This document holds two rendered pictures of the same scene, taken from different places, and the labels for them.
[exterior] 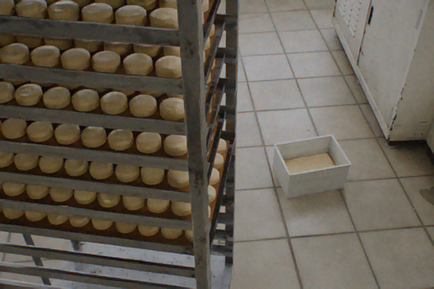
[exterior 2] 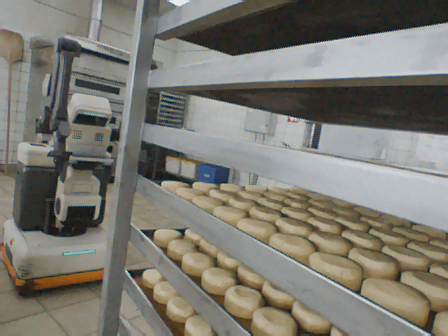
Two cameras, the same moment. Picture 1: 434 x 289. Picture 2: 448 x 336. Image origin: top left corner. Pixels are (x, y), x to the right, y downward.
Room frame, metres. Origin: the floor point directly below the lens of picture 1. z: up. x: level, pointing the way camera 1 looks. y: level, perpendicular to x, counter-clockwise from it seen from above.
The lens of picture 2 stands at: (1.39, 0.50, 1.07)
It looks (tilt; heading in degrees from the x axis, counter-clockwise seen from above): 7 degrees down; 225
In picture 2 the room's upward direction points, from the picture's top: 9 degrees clockwise
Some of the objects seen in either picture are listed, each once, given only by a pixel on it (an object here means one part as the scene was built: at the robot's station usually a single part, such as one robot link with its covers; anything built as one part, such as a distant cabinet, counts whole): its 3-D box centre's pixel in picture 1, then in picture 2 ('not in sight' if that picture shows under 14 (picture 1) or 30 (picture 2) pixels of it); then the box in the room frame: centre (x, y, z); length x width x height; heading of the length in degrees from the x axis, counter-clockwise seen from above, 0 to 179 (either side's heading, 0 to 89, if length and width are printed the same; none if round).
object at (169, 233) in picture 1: (171, 228); not in sight; (0.73, 0.11, 0.78); 0.05 x 0.05 x 0.02
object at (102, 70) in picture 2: not in sight; (91, 115); (-0.77, -4.78, 1.00); 1.56 x 1.20 x 2.01; 6
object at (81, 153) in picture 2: not in sight; (86, 164); (0.59, -1.42, 0.77); 0.28 x 0.16 x 0.22; 177
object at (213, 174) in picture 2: not in sight; (214, 173); (-2.47, -3.63, 0.36); 0.47 x 0.38 x 0.26; 7
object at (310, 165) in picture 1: (309, 166); not in sight; (1.67, -0.43, 0.08); 0.30 x 0.22 x 0.16; 103
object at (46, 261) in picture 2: not in sight; (62, 247); (0.58, -1.71, 0.16); 0.67 x 0.64 x 0.25; 87
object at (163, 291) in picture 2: not in sight; (168, 292); (1.04, 0.06, 0.78); 0.05 x 0.05 x 0.02
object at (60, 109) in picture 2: not in sight; (63, 85); (0.82, -1.26, 1.18); 0.11 x 0.06 x 0.43; 177
